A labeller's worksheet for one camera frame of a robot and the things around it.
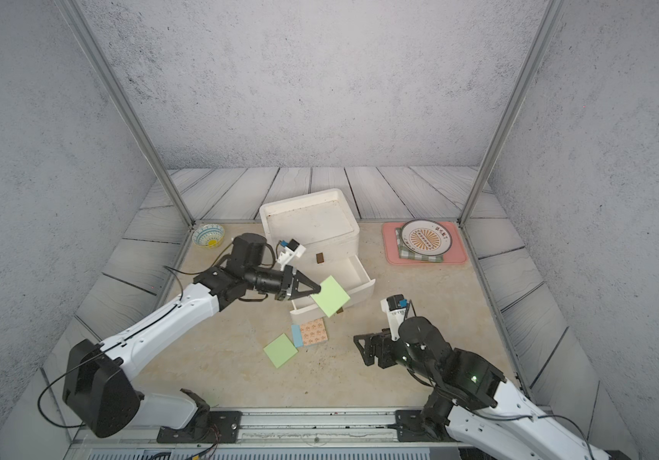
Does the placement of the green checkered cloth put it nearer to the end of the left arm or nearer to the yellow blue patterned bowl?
→ the end of the left arm

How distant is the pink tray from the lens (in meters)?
1.10

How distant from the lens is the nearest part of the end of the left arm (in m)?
0.62
